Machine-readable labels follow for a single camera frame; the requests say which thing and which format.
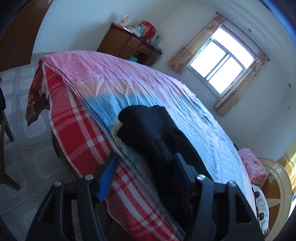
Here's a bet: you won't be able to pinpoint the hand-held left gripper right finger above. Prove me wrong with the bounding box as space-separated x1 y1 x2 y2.
172 153 265 241

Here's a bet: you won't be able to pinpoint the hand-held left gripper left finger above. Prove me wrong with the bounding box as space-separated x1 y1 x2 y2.
25 152 120 241

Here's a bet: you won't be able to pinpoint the black pants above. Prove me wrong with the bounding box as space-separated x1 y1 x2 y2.
117 105 214 234

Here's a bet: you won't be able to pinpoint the red plaid blanket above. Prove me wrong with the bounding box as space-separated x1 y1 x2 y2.
45 66 188 241

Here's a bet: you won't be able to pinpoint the pink folded blanket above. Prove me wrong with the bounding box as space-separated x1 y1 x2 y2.
238 148 269 184

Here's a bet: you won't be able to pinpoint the patterned grey pillow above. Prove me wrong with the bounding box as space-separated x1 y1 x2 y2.
251 184 271 234

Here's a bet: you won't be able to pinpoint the bed with pink-blue sheet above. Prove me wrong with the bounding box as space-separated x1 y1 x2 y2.
38 51 258 216

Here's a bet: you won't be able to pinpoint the cream and wood headboard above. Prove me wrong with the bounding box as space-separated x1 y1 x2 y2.
257 158 296 237

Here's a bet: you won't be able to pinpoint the beige patterned curtain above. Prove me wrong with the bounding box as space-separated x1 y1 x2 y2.
168 14 226 74
215 52 269 117

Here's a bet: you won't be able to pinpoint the dark red floral bed cover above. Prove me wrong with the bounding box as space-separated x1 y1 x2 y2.
25 66 51 127

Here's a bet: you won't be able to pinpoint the yellow curtain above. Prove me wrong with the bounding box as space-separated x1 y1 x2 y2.
276 148 296 193

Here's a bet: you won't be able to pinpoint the wooden chair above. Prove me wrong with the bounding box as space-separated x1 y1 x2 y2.
0 77 21 192

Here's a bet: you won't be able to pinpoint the small sliding window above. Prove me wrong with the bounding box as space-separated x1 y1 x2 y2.
186 24 257 95

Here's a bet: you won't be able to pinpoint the brown wooden desk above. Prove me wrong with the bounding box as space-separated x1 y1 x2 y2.
97 22 162 67

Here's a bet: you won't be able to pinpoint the red gift bag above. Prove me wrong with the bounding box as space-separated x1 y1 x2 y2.
139 20 155 40

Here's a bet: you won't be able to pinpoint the brown wooden door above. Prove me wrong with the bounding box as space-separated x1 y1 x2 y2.
0 0 55 72

